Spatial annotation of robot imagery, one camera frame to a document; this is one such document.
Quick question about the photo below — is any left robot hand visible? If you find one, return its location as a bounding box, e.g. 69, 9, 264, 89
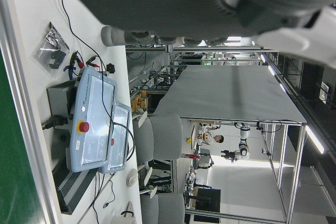
56, 0, 336, 68

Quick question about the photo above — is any grey metal box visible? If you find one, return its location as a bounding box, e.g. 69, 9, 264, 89
46, 80, 79, 132

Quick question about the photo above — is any red black alligator clip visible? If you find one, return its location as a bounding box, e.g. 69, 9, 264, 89
86, 55, 101, 68
69, 50, 85, 68

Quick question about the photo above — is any blue clip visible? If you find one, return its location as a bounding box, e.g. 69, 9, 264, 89
62, 63, 78, 80

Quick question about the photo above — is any clear plastic bag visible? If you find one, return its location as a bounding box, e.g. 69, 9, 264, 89
32, 22, 70, 77

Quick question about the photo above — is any grey fabric sheet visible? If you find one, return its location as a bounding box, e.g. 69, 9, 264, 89
154, 65, 307, 126

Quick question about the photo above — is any large blue teach pendant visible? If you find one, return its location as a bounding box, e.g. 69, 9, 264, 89
68, 67, 118, 174

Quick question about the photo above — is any grey office chair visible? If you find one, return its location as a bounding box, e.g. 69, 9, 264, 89
132, 110, 184, 179
140, 186, 185, 224

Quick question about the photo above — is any small blue teach pendant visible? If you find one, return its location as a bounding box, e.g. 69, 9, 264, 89
100, 101, 132, 175

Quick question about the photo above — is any person in white shirt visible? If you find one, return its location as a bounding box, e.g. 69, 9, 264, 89
202, 129, 225, 146

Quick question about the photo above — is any black plug connector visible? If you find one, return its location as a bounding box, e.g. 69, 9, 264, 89
41, 115, 69, 131

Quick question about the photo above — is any white round device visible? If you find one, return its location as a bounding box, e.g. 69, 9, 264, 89
125, 168, 138, 188

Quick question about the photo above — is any black monitor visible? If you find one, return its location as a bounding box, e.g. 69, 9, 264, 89
196, 188, 222, 213

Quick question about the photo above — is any black ribbed heatsink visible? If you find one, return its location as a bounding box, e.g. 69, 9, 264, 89
51, 155, 100, 215

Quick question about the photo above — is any ceiling strip light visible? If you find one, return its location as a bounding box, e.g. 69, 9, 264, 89
305, 125, 326, 155

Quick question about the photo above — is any green conveyor belt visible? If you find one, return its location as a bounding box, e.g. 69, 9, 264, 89
0, 0, 64, 224

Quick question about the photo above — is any black plastic bracket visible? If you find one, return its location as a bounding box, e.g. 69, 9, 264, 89
48, 50, 67, 70

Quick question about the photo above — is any thin black usb cable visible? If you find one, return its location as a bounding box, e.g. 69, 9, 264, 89
102, 173, 116, 209

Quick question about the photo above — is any aluminium frame cell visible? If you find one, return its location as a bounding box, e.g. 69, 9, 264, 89
183, 118, 307, 224

